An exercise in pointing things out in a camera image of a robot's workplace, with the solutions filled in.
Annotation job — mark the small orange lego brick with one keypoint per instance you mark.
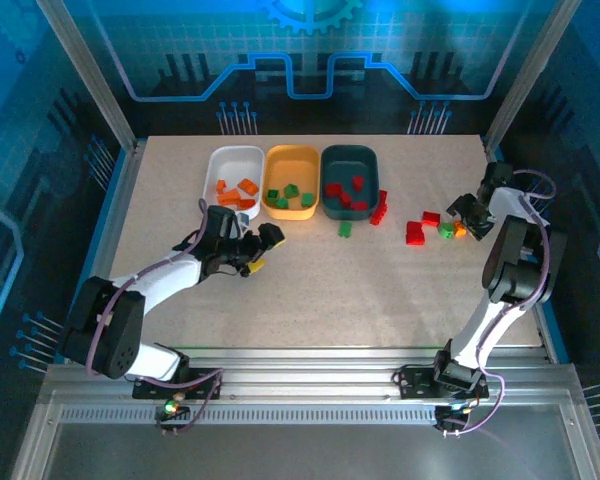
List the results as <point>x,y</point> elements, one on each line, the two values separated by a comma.
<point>460,229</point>
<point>220,186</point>

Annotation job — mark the small green lego brick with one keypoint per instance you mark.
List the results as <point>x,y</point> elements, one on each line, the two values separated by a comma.
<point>447,230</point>

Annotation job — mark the dark green lego brick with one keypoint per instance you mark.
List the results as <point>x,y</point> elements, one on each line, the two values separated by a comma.
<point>292,190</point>

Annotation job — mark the large orange lego brick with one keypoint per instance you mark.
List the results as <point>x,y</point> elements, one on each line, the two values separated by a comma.
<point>248,186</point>

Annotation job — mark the small red lego brick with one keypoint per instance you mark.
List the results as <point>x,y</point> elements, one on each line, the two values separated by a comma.
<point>345,200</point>

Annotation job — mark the long red lego brick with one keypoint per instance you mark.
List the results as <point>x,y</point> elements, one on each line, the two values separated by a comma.
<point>379,207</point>

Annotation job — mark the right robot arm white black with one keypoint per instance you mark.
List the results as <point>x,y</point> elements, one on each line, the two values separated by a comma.
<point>467,335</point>

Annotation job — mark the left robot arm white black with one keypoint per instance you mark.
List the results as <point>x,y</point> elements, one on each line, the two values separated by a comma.
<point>170,277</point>

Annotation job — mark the yellow plastic container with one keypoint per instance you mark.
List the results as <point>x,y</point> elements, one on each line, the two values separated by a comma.
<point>290,165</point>

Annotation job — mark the white plastic container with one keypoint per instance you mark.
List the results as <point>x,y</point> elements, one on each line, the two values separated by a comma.
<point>235,165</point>

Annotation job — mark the dark teal plastic container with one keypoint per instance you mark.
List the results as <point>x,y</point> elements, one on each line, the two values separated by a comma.
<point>347,162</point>

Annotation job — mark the small controller board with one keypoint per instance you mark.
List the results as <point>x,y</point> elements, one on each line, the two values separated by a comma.
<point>450,412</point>
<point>171,409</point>

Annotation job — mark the grey metal panel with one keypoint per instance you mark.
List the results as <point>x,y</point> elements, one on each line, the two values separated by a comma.
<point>305,455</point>

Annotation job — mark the table side rail blue strip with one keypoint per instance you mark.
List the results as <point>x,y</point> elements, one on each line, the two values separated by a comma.
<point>555,340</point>
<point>121,210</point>

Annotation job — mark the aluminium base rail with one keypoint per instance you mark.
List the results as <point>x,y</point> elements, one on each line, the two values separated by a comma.
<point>305,375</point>

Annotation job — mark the aluminium frame post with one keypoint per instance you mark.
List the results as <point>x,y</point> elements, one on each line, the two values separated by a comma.
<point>92,75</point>
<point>526,75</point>

